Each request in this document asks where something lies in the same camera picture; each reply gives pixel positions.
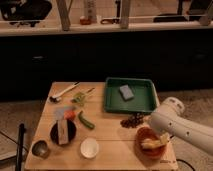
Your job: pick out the green pepper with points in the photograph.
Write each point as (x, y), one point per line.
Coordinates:
(85, 122)

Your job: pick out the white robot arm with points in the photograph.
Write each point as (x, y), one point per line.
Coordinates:
(167, 118)

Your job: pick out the metal cup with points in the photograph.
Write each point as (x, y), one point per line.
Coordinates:
(41, 149)

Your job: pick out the dark grape bunch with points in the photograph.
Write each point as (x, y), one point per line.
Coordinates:
(133, 121)

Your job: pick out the black office chair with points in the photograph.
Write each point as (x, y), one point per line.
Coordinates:
(30, 12)

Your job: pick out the orange bowl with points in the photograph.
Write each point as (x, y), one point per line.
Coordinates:
(147, 133)

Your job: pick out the grey cloth piece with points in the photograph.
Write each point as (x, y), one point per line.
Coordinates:
(59, 112)

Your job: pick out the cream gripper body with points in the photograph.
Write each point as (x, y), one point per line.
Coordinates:
(164, 138)

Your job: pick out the orange carrot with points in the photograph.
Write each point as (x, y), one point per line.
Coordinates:
(69, 114)

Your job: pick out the green plastic tray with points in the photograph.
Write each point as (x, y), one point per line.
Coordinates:
(144, 100)

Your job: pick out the white handled brush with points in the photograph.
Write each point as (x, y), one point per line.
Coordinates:
(57, 97)

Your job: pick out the black bowl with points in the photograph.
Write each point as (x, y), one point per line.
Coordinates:
(71, 132)

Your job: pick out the black pole stand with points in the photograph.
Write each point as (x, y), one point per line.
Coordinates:
(21, 133)

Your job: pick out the blue sponge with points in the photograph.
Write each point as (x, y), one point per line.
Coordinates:
(126, 92)

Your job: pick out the wooden block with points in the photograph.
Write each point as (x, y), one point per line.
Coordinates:
(62, 132)

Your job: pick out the white cup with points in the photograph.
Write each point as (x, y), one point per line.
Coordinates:
(89, 148)

